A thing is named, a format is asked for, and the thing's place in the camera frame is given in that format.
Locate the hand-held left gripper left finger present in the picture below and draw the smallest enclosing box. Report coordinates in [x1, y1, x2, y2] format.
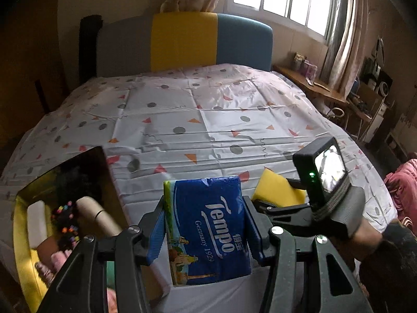
[37, 196, 165, 313]

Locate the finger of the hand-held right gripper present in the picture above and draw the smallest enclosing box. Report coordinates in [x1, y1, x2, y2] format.
[252, 196, 313, 219]
[287, 177, 308, 190]

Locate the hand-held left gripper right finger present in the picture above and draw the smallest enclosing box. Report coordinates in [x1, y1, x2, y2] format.
[243, 196, 373, 313]

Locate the yellow sponge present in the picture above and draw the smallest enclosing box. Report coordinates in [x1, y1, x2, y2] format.
[252, 167, 307, 207]

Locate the blue tissue packet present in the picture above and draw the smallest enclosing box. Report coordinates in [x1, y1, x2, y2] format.
[163, 175, 253, 287]

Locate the beige bandage roll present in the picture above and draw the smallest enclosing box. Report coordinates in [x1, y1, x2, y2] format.
[76, 196, 122, 237]

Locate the pink fluffy towel roll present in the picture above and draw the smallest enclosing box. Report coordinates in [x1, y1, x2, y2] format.
[34, 249, 118, 313]

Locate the brown round soft ball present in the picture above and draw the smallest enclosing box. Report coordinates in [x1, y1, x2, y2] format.
[37, 236, 62, 263]

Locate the white foam sponge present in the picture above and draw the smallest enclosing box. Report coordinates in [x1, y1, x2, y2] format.
[27, 200, 48, 250]

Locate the gold cardboard box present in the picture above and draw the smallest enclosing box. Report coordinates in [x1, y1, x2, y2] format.
[13, 146, 173, 313]

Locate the person's right forearm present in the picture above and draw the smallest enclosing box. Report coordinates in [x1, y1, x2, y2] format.
[353, 220, 417, 313]

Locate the pink cloth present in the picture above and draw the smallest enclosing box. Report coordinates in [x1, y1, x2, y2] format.
[384, 158, 417, 225]

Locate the wooden side table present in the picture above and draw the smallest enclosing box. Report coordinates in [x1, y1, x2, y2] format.
[273, 65, 349, 137]

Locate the cluttered shelf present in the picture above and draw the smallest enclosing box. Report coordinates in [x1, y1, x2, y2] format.
[345, 37, 417, 157]

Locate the grey yellow blue headboard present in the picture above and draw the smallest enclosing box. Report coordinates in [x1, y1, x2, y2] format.
[96, 11, 273, 79]

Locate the wooden wardrobe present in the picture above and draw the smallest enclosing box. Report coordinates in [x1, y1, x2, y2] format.
[0, 0, 82, 144]

